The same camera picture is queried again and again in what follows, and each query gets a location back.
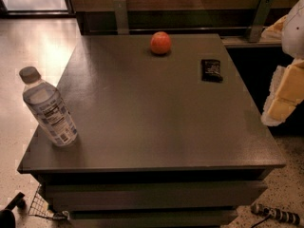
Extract black object on floor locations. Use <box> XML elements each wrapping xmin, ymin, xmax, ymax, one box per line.
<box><xmin>0</xmin><ymin>192</ymin><xmax>26</xmax><ymax>228</ymax></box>

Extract metal bracket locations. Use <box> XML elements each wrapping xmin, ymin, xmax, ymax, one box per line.
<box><xmin>246</xmin><ymin>0</ymin><xmax>274</xmax><ymax>43</ymax></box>
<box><xmin>114</xmin><ymin>0</ymin><xmax>129</xmax><ymax>35</ymax></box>

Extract black snack packet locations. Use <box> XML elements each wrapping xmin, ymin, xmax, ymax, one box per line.
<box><xmin>201</xmin><ymin>59</ymin><xmax>223</xmax><ymax>83</ymax></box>

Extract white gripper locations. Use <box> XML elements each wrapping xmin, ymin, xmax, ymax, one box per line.
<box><xmin>261</xmin><ymin>0</ymin><xmax>304</xmax><ymax>126</ymax></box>

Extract wire mesh basket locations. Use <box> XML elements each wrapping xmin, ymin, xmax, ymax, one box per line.
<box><xmin>28</xmin><ymin>185</ymin><xmax>68</xmax><ymax>220</ymax></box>

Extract dark grey drawer cabinet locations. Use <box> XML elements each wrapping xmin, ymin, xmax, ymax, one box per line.
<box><xmin>19</xmin><ymin>34</ymin><xmax>285</xmax><ymax>228</ymax></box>

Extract right metal bracket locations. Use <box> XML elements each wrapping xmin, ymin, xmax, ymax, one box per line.
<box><xmin>246</xmin><ymin>0</ymin><xmax>274</xmax><ymax>43</ymax></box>

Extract power strip on floor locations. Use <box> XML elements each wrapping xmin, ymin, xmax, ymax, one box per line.
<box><xmin>251</xmin><ymin>203</ymin><xmax>304</xmax><ymax>228</ymax></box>

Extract left metal bracket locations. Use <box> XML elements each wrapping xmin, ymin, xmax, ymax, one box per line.
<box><xmin>114</xmin><ymin>0</ymin><xmax>129</xmax><ymax>35</ymax></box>

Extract clear blue-labelled plastic bottle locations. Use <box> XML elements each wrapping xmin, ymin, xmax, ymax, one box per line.
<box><xmin>19</xmin><ymin>66</ymin><xmax>78</xmax><ymax>146</ymax></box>

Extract red apple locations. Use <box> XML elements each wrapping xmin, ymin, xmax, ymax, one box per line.
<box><xmin>150</xmin><ymin>31</ymin><xmax>171</xmax><ymax>55</ymax></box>

